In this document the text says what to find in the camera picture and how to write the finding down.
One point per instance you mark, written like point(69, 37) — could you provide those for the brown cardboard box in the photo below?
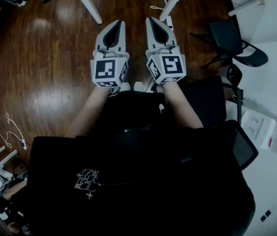
point(20, 169)

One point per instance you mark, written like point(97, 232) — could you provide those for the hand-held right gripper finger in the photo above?
point(149, 38)
point(171, 38)

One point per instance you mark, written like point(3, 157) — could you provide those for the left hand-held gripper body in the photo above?
point(105, 69)

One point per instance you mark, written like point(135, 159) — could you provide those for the person's left forearm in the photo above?
point(91, 109)

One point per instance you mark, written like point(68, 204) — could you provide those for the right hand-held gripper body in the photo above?
point(173, 65)

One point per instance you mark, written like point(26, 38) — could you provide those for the black mesh office chair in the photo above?
point(204, 99)

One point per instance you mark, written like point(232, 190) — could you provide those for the person's right forearm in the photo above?
point(181, 107)

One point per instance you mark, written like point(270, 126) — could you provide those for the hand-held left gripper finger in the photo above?
point(122, 38)
point(100, 39)

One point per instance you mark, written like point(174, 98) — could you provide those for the black printed t-shirt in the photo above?
point(141, 193)

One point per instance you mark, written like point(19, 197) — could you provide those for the person's white shoe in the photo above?
point(125, 86)
point(138, 85)

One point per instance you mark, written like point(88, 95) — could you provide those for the black shorts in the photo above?
point(133, 109)

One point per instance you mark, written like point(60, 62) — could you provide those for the person's left white shoe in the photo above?
point(125, 86)

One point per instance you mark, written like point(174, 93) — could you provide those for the black floor outlet pair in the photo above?
point(266, 215)

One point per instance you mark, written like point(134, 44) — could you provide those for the small white power strip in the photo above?
point(169, 22)

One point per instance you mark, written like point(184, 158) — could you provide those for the person's right white shoe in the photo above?
point(138, 85)

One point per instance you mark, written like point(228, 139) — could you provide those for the clear plastic storage box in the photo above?
point(273, 136)

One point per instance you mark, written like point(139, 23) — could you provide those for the black folding chair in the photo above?
point(227, 40)

